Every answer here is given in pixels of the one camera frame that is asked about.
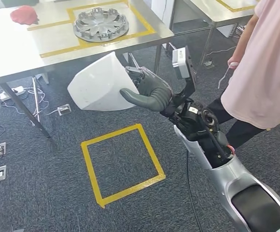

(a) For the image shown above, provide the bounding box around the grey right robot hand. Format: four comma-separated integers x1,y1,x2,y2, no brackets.
119,65,174,113

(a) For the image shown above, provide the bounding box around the white triangular plastic part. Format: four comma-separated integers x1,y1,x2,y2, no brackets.
66,52,140,112

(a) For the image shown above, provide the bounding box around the steel workbench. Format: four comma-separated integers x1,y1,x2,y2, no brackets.
0,0,174,139
165,0,261,74

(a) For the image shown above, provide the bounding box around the silver wheel cover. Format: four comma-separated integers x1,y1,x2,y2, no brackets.
73,7,129,43

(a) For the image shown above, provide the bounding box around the yellow floor tape square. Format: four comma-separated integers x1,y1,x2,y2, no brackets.
81,123,166,209

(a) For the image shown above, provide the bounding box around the person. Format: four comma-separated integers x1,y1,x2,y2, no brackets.
206,0,280,149

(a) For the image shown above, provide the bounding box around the red cap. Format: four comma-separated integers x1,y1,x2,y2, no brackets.
10,5,39,26

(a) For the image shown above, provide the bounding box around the white power strip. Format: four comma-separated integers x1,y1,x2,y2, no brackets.
0,86,26,102

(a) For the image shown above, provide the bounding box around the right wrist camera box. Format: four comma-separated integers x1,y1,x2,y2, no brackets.
172,45,196,85

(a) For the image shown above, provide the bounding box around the white thin cable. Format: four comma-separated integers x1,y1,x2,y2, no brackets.
206,45,237,57

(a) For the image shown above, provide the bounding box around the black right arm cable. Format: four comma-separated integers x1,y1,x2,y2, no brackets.
186,150,204,232

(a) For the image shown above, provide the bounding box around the yellow table tape frame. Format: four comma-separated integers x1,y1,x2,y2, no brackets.
215,0,258,13
26,0,157,59

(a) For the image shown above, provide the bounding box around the white floor cable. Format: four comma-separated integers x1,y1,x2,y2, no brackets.
0,86,58,127

